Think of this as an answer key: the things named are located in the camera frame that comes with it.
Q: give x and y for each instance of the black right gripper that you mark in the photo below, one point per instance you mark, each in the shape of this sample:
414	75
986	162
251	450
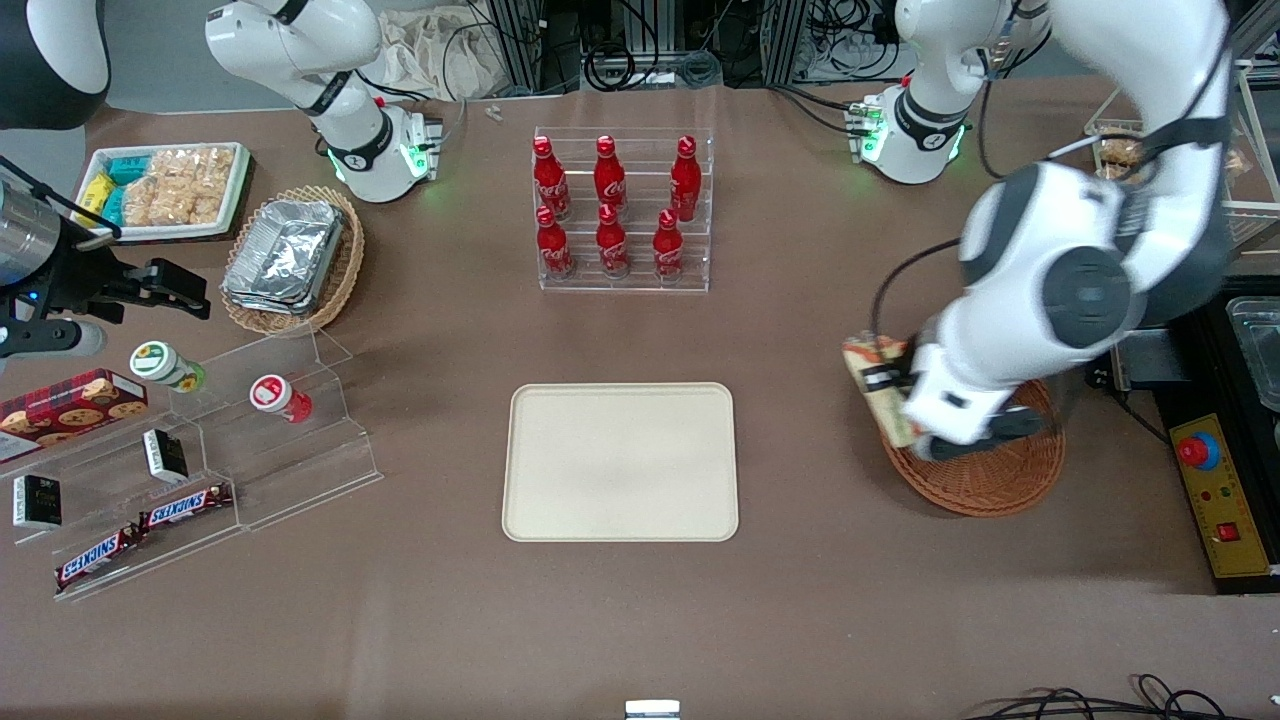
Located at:
82	277

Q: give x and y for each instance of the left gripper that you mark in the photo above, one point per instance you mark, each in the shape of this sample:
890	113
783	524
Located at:
878	381

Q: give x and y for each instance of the triangular sandwich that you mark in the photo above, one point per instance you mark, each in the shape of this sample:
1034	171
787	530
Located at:
885	410

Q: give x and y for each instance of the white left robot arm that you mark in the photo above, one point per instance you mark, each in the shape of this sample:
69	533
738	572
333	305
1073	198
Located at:
1080	290

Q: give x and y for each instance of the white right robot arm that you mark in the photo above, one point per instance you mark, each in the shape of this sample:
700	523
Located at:
300	50

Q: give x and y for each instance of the white rectangular snack tray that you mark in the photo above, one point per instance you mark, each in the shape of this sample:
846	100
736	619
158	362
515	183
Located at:
235	200

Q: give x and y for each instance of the brown round wicker basket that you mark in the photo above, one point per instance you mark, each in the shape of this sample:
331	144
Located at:
1000	480

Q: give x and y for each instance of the light oval wicker basket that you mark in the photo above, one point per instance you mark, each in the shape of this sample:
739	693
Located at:
340	270

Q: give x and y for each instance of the beige rectangular tray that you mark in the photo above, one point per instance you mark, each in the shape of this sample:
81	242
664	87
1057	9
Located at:
620	462

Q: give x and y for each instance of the green lidded cup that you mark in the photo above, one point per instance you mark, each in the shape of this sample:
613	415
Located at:
160	364

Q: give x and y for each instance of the clear rice cracker packet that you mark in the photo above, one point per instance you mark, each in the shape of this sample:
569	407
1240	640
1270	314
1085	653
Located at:
150	203
205	175

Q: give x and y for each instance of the teal snack packet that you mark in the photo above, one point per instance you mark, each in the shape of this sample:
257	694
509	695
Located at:
128	168
112	206

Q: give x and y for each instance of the stack of foil trays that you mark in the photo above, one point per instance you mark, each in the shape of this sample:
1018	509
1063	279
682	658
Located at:
285	250

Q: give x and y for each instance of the yellow snack packet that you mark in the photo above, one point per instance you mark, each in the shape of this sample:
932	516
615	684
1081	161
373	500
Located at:
95	193

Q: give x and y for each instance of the red lidded cup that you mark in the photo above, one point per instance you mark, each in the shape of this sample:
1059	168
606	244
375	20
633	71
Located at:
275	394

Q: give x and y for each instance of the red cookie box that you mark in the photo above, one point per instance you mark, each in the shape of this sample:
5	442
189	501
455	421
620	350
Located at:
70	405

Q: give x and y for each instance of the small black box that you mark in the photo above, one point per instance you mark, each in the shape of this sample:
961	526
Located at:
37	502
165	455

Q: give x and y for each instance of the snickers chocolate bar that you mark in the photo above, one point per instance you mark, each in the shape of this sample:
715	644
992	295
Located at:
185	506
95	558

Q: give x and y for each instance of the clear acrylic stepped shelf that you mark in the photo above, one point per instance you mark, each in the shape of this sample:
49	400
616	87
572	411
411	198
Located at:
300	470

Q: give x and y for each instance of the red cola bottle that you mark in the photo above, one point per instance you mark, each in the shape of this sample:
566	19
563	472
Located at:
549	180
612	245
686	182
553	248
609	180
668	250

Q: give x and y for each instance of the grey metal box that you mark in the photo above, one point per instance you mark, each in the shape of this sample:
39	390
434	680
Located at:
1150	360

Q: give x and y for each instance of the black base platform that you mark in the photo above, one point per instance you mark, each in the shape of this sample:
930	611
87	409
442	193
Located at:
1200	400

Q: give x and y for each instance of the clear acrylic bottle rack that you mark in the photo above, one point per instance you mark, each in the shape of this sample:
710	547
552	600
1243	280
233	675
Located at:
640	180

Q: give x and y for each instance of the bagged cracker packet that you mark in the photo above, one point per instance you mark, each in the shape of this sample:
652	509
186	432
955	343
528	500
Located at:
1122	152

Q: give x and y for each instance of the beige cloth bag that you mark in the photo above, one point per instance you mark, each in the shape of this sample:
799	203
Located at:
435	55

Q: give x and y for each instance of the yellow emergency stop box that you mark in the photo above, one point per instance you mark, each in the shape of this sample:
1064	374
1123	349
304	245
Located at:
1225	520

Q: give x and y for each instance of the clear plastic container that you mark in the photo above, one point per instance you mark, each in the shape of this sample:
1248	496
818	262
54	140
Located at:
1258	340

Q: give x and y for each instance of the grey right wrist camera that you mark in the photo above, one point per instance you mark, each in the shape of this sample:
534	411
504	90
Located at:
55	340

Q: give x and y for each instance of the aluminium frame post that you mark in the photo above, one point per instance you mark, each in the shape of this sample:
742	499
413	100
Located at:
787	40
515	45

